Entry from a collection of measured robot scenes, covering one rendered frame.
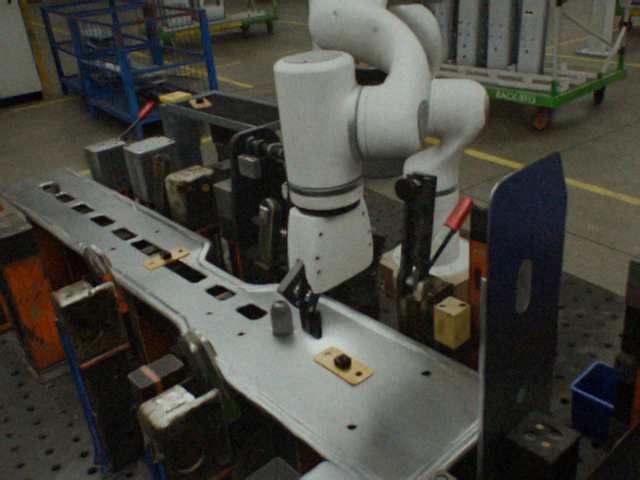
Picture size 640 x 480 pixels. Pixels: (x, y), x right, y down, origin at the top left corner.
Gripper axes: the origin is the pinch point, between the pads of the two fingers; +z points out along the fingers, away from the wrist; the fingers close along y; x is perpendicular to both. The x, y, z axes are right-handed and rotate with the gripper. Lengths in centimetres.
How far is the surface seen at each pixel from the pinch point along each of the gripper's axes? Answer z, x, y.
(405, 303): 5.5, -0.6, -12.8
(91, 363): 15.5, -37.6, 20.5
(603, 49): 116, -274, -620
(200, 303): 8.3, -28.3, 4.5
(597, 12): 80, -285, -623
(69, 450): 38, -49, 26
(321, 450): 8.3, 8.9, 12.1
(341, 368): 7.8, 0.7, 1.2
